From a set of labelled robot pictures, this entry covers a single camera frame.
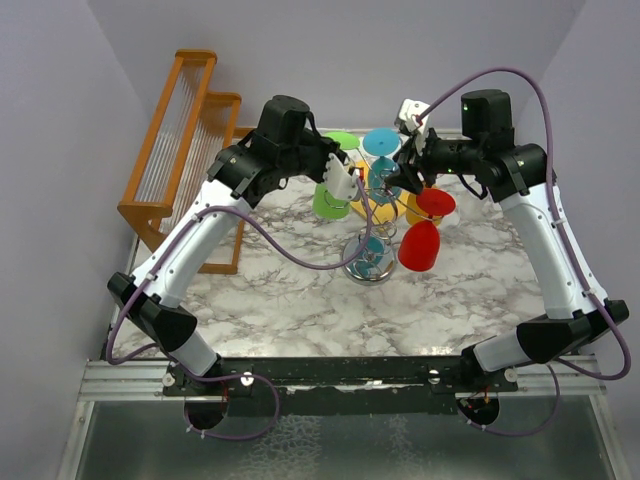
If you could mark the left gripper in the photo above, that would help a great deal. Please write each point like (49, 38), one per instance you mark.
(327, 146)

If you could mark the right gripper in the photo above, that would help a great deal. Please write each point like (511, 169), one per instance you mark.
(408, 177)

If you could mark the blue plastic wine glass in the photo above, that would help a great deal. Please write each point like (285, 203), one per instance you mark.
(381, 143)

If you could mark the yellow plastic wine glass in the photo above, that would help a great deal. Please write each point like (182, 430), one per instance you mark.
(388, 205)

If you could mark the green plastic wine glass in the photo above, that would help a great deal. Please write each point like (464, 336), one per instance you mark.
(324, 204)

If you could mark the red plastic wine glass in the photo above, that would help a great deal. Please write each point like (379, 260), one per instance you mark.
(420, 245)

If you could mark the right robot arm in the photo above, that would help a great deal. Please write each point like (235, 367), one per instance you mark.
(577, 309)

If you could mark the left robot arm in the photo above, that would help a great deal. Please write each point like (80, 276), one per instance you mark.
(284, 144)

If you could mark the chrome wine glass rack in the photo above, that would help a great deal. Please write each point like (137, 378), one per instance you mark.
(372, 250)

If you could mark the wooden dish rack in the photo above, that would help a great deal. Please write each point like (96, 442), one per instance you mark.
(190, 125)

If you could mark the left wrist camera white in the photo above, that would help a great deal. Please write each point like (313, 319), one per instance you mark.
(341, 178)

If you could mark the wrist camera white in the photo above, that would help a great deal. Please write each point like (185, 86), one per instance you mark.
(408, 122)
(341, 178)

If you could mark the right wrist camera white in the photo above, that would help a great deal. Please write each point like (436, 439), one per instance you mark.
(408, 122)

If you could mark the black mounting rail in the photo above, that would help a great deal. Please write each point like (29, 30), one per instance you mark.
(327, 386)

